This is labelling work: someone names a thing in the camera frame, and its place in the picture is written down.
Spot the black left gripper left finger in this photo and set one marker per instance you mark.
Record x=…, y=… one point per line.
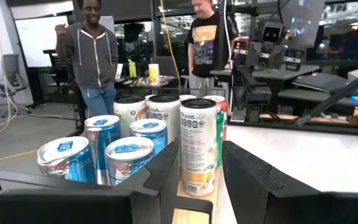
x=73, y=208

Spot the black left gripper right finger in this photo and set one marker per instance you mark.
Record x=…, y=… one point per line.
x=291, y=208

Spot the blue silver Red Bull can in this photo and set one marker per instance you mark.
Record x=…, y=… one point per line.
x=149, y=133
x=126, y=158
x=102, y=130
x=64, y=155

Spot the green soda can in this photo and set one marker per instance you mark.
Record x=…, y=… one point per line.
x=219, y=140

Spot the red Fanta can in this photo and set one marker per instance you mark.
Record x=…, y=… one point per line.
x=217, y=99

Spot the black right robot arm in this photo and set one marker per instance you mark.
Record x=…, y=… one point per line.
x=250, y=93

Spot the white glossy table mat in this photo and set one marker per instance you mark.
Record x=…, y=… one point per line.
x=306, y=155

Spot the black laptop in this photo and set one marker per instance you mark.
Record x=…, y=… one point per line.
x=319, y=81

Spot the dark background table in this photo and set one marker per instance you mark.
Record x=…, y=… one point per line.
x=135, y=88

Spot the grey background desk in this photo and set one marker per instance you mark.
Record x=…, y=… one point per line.
x=291, y=70

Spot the grey office chair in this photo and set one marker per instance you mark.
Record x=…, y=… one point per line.
x=12, y=77

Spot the white plate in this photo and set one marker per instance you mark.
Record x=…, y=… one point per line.
x=157, y=82

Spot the yellow green bottle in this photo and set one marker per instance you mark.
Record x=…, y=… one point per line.
x=132, y=68

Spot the person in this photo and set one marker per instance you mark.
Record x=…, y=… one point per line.
x=204, y=46
x=95, y=56

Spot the yellow white cup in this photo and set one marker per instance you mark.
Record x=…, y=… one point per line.
x=154, y=73

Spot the grey background robot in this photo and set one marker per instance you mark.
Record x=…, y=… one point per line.
x=270, y=40

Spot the black office chair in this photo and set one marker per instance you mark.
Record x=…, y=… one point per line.
x=166, y=65

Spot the large white board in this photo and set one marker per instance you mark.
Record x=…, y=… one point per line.
x=39, y=40

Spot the wooden shelf with black frame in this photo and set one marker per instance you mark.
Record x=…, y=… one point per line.
x=42, y=182

